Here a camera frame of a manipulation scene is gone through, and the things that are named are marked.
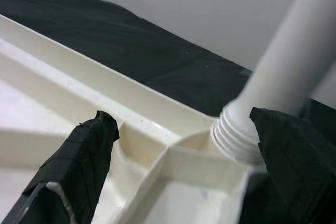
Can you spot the black table cloth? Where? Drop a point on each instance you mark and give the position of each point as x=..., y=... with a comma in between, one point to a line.
x=131, y=51

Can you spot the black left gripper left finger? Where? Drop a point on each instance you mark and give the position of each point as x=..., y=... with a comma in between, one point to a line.
x=78, y=161

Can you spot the white plastic table leg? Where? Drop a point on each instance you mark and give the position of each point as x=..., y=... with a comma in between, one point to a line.
x=288, y=51

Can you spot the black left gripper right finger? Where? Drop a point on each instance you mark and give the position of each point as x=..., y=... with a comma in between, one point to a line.
x=296, y=166

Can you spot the cream plastic table top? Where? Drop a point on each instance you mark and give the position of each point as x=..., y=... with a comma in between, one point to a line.
x=118, y=103

